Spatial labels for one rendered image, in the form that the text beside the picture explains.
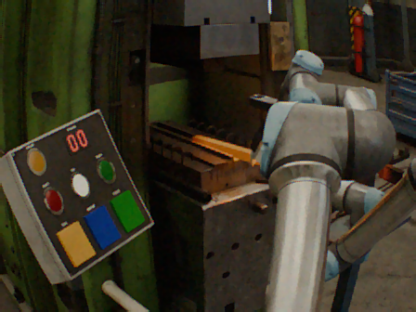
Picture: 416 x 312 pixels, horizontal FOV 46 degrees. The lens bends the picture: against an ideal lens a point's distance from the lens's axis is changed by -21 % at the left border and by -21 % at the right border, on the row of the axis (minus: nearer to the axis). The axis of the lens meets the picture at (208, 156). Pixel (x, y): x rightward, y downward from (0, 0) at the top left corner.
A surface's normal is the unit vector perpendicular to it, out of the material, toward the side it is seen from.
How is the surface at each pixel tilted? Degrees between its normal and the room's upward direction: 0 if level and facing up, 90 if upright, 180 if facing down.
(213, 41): 90
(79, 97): 90
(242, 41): 90
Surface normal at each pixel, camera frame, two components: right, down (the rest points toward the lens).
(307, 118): -0.07, -0.63
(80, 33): 0.62, 0.25
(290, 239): -0.46, -0.53
